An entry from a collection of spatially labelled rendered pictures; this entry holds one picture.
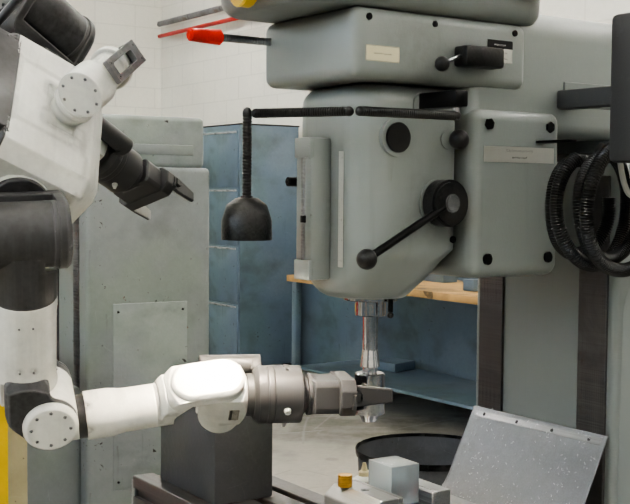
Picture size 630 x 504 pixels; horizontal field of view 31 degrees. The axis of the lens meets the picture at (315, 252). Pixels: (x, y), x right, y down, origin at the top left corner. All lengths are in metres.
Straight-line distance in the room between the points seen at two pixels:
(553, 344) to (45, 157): 0.92
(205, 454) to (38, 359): 0.54
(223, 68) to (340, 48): 8.99
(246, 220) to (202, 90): 9.36
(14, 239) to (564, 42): 0.92
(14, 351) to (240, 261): 7.42
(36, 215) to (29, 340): 0.18
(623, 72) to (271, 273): 7.59
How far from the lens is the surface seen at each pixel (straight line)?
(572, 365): 1.98
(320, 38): 1.67
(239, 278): 8.99
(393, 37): 1.64
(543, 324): 2.01
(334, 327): 9.09
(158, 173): 2.18
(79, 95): 1.61
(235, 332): 9.07
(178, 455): 2.16
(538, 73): 1.85
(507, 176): 1.78
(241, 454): 2.06
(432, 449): 4.06
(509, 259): 1.79
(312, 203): 1.67
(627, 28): 1.68
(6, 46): 1.72
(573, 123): 1.90
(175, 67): 11.44
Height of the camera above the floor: 1.47
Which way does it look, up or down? 3 degrees down
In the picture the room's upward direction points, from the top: straight up
